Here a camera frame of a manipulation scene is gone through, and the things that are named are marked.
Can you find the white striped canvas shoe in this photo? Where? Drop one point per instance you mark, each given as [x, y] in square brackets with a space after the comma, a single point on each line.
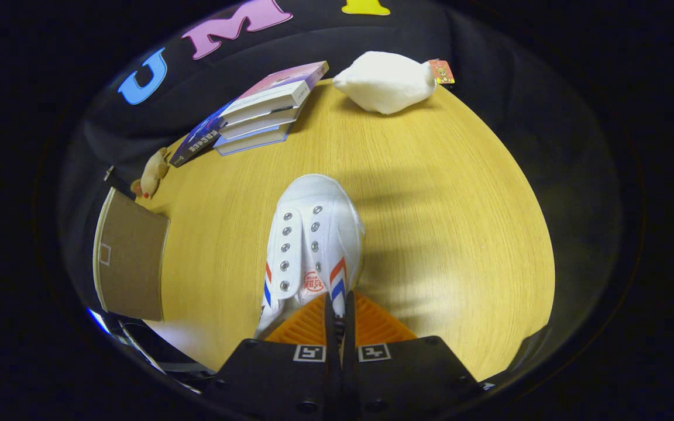
[313, 222]

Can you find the brown plush dog toy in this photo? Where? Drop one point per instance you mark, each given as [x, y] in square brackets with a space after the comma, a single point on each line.
[152, 172]

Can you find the dark blue book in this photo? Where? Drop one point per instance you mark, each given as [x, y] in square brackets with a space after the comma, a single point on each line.
[196, 140]

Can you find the white plush toy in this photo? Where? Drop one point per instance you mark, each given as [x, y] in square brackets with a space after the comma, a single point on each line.
[387, 82]

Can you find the beige fabric storage box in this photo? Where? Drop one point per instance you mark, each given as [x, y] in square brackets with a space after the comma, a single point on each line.
[132, 257]

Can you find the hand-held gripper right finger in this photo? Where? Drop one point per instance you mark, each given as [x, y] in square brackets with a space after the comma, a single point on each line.
[350, 374]

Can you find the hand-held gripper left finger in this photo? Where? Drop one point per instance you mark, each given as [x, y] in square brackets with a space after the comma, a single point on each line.
[332, 374]

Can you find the light blue cover book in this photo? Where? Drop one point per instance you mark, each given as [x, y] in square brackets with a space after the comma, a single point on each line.
[252, 140]

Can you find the grey cover book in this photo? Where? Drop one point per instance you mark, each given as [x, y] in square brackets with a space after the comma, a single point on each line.
[261, 123]

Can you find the computer monitor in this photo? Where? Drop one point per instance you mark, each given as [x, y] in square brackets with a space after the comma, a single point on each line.
[98, 320]

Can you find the silver cloth clip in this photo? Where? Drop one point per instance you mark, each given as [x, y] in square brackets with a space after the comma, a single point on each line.
[108, 173]

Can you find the pink cover book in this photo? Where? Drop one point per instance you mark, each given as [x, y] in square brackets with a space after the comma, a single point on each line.
[278, 88]

